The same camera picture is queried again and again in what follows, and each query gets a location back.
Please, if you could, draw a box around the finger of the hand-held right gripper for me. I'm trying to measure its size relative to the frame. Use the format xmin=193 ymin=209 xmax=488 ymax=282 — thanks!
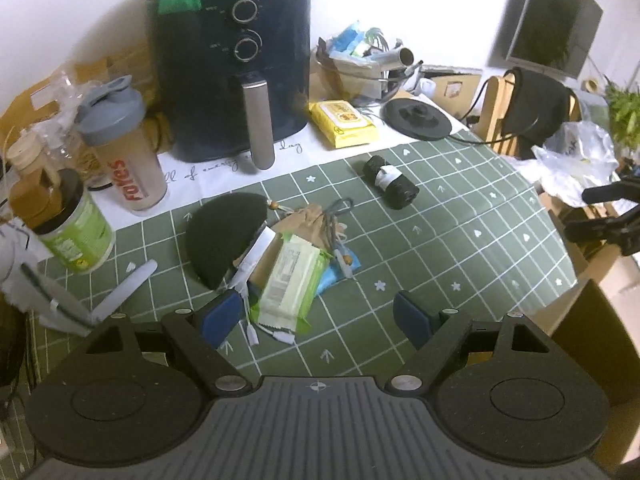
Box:
xmin=581 ymin=179 xmax=640 ymax=206
xmin=564 ymin=204 xmax=640 ymax=256

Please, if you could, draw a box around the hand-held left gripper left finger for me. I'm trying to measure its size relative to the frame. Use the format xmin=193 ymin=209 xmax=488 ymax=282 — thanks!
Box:
xmin=85 ymin=289 xmax=250 ymax=397

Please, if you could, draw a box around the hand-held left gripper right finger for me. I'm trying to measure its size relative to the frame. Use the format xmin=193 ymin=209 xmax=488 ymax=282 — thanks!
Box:
xmin=384 ymin=289 xmax=555 ymax=396

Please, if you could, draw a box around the green wet wipes packet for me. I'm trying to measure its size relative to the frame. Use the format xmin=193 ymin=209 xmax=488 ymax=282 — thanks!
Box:
xmin=249 ymin=231 xmax=334 ymax=334

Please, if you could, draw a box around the blue cloth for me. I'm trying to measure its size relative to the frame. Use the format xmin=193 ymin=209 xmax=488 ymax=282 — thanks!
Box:
xmin=315 ymin=246 xmax=362 ymax=294

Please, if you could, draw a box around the brown paper pouch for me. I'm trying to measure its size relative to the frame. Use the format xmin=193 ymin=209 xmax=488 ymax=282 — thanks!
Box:
xmin=252 ymin=204 xmax=342 ymax=281

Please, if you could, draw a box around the black garbage bag roll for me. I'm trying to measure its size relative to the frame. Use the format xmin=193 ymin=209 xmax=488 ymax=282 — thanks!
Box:
xmin=362 ymin=155 xmax=420 ymax=210

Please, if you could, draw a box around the crumpled clear plastic bag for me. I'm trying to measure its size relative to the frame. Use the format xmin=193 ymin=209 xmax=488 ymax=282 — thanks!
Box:
xmin=531 ymin=121 xmax=621 ymax=209

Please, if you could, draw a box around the black semicircle pouch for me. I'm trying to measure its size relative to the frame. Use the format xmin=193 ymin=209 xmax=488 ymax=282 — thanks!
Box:
xmin=184 ymin=192 xmax=269 ymax=291

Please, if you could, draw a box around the green potted plant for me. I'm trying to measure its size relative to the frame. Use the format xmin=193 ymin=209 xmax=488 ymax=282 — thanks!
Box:
xmin=602 ymin=76 xmax=640 ymax=150

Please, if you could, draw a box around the large brown cardboard box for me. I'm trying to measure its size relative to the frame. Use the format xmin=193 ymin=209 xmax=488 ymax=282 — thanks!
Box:
xmin=549 ymin=279 xmax=640 ymax=466

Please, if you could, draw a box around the green checked tablecloth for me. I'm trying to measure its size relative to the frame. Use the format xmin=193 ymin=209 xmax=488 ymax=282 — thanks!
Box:
xmin=0 ymin=104 xmax=582 ymax=461

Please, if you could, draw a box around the black cloth on chair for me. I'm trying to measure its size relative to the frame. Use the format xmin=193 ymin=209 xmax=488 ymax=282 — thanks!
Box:
xmin=502 ymin=67 xmax=574 ymax=147

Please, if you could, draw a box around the wooden chair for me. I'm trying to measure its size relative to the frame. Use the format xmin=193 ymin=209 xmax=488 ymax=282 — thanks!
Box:
xmin=474 ymin=67 xmax=585 ymax=159

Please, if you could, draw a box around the white folding stand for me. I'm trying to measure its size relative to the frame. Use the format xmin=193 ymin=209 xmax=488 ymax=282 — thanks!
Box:
xmin=0 ymin=220 xmax=159 ymax=337

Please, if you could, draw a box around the green label jar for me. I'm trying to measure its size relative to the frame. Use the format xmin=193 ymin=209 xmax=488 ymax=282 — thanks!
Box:
xmin=36 ymin=169 xmax=117 ymax=276

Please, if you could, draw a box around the shaker bottle with grey lid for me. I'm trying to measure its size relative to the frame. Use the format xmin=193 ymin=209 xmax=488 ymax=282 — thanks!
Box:
xmin=75 ymin=74 xmax=169 ymax=217

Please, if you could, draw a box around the small cardboard box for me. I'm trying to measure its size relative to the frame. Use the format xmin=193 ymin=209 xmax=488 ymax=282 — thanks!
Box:
xmin=429 ymin=73 xmax=484 ymax=122

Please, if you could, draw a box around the computer monitor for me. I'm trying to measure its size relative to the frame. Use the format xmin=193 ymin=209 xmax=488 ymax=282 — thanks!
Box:
xmin=487 ymin=0 xmax=604 ymax=80

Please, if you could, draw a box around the yellow wipes packet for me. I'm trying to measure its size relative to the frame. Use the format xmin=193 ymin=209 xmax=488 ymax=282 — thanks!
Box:
xmin=307 ymin=99 xmax=379 ymax=150

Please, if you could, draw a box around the dark air fryer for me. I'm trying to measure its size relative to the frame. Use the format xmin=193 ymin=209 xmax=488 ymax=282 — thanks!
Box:
xmin=149 ymin=0 xmax=314 ymax=172

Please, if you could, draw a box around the silver metal tube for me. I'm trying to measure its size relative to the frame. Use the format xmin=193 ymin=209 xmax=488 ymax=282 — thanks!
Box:
xmin=372 ymin=47 xmax=416 ymax=69

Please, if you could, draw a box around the clear plastic wrapper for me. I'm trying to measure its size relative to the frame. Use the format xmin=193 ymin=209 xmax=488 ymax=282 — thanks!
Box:
xmin=30 ymin=67 xmax=102 ymax=128

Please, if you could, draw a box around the flat cardboard box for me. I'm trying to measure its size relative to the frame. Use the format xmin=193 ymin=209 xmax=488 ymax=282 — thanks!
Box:
xmin=0 ymin=44 xmax=157 ymax=133

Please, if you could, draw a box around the white adapter cable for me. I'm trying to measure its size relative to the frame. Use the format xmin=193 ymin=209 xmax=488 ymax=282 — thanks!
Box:
xmin=239 ymin=284 xmax=297 ymax=346

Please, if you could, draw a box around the white strap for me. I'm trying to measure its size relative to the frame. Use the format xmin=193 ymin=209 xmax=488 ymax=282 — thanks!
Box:
xmin=229 ymin=225 xmax=277 ymax=287

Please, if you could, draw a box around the black power cable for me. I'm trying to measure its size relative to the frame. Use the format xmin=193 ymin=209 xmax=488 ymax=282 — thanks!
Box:
xmin=446 ymin=72 xmax=507 ymax=145

